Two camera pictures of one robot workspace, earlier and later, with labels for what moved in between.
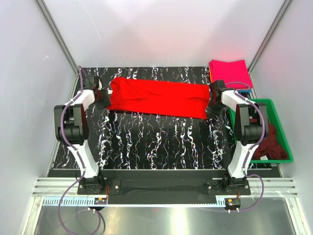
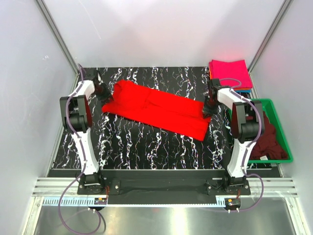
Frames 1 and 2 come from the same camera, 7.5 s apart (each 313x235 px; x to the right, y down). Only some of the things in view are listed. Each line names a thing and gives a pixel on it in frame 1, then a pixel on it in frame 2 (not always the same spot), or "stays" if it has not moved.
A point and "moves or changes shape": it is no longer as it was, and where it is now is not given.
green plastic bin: [274, 119] stays
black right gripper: [211, 112] -> [207, 113]
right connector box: [233, 203] stays
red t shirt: [167, 98] moves or changes shape
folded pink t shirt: [235, 74] stays
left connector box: [100, 201] stays
